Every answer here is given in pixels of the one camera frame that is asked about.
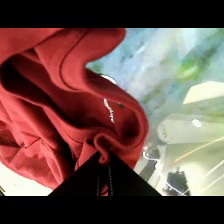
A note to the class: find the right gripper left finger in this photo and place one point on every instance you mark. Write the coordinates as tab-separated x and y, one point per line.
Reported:
83	181

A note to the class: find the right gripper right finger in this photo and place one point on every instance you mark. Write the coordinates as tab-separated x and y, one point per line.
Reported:
128	181

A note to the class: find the red garment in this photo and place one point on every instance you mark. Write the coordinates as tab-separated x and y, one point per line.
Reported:
50	110

